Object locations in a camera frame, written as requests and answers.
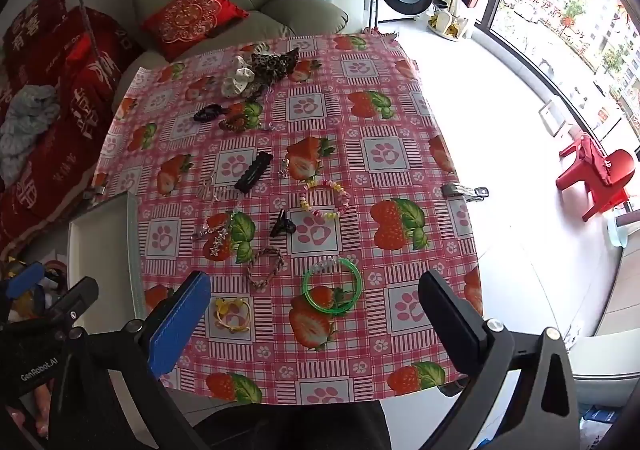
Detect beige bow hair clip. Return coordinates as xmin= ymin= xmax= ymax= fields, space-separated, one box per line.
xmin=197 ymin=175 xmax=236 ymax=204

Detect yellow bracelet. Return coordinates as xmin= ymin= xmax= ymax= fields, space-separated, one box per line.
xmin=214 ymin=297 xmax=253 ymax=333

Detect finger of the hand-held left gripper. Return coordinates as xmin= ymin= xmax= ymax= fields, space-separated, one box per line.
xmin=0 ymin=261 xmax=47 ymax=302
xmin=29 ymin=276 xmax=100 ymax=332

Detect white tray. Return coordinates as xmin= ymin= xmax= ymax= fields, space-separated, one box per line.
xmin=67 ymin=191 xmax=147 ymax=321

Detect white picture frame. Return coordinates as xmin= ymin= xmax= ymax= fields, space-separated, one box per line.
xmin=538 ymin=100 xmax=569 ymax=136

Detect colourful bead bracelet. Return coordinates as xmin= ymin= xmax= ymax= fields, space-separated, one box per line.
xmin=299 ymin=179 xmax=351 ymax=220

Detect black claw clip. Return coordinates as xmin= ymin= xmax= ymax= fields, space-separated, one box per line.
xmin=269 ymin=209 xmax=296 ymax=239

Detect green bangle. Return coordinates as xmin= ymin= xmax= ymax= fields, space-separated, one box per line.
xmin=301 ymin=257 xmax=362 ymax=316

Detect red embroidered pillow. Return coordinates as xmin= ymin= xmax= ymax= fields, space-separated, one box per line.
xmin=140 ymin=0 xmax=250 ymax=62

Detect leopard print scrunchie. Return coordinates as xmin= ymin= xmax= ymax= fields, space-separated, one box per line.
xmin=249 ymin=46 xmax=301 ymax=82

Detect red printed quilt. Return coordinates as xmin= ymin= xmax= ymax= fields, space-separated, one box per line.
xmin=0 ymin=0 xmax=146 ymax=243

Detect person's foot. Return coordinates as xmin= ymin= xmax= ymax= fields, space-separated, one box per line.
xmin=7 ymin=387 xmax=53 ymax=438

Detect braided cord bracelet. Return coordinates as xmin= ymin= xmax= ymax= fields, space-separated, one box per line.
xmin=243 ymin=247 xmax=287 ymax=290

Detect black rectangular hair clip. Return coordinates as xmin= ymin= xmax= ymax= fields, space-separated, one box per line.
xmin=233 ymin=151 xmax=275 ymax=194

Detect red plastic chair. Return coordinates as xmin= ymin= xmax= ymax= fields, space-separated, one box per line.
xmin=555 ymin=131 xmax=638 ymax=222

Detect strawberry print pink tablecloth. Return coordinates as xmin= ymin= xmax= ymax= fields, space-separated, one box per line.
xmin=92 ymin=33 xmax=485 ymax=406

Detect grey braided cable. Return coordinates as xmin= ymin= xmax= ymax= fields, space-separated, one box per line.
xmin=76 ymin=0 xmax=102 ymax=62

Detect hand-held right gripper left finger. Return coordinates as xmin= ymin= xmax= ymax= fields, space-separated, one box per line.
xmin=47 ymin=271 xmax=213 ymax=450

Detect shoe rack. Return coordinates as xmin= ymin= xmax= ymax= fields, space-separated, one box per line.
xmin=427 ymin=0 xmax=482 ymax=40

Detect white dotted scrunchie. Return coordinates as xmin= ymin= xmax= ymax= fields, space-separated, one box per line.
xmin=221 ymin=55 xmax=259 ymax=98

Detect silver rhinestone hair clip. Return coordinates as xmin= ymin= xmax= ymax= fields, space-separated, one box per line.
xmin=192 ymin=210 xmax=239 ymax=261

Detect person's dark pants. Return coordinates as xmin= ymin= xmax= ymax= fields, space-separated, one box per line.
xmin=192 ymin=400 xmax=393 ymax=450

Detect grey cloth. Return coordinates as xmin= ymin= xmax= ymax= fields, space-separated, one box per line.
xmin=0 ymin=84 xmax=62 ymax=187

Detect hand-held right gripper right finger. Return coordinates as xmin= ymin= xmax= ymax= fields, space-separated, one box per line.
xmin=417 ymin=269 xmax=582 ymax=450

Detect black hair tie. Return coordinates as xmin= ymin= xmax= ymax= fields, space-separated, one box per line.
xmin=193 ymin=103 xmax=231 ymax=122

